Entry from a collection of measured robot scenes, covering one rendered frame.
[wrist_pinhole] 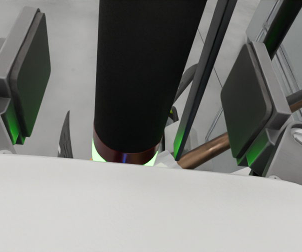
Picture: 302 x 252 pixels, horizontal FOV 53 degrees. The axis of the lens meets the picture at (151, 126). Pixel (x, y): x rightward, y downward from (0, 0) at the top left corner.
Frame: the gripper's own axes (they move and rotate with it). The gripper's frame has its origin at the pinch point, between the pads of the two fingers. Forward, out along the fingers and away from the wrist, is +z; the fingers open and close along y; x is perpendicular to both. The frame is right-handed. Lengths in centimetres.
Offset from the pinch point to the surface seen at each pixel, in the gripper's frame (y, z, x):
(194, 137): 21, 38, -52
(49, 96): -49, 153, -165
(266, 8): 133, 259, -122
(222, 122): 71, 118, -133
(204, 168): 67, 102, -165
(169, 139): 14, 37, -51
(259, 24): 133, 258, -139
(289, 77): 70, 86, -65
